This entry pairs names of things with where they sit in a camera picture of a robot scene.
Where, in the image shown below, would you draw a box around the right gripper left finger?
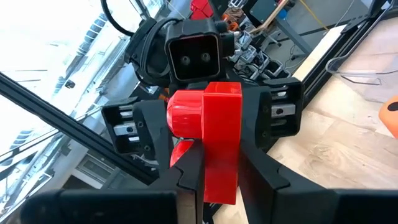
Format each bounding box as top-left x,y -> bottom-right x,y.
146,139 -> 205,224

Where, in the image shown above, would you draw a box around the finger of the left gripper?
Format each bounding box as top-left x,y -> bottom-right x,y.
132,98 -> 174,172
241,86 -> 272,151

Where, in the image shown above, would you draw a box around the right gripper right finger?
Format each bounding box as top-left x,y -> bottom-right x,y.
238,145 -> 359,224

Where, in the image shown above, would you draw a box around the red two-stud toy brick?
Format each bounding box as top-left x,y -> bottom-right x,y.
166,81 -> 243,206

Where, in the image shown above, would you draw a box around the shallow clear plastic tray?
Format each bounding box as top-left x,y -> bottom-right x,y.
325,29 -> 398,104

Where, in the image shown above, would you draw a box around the red background box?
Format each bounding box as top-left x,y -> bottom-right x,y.
190,0 -> 215,20

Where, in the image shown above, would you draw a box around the orange foam die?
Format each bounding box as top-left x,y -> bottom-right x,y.
378,95 -> 398,139

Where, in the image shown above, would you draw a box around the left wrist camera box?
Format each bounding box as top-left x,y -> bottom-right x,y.
164,17 -> 224,85

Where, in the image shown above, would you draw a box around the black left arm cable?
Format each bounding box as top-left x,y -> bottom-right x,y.
99,0 -> 150,38

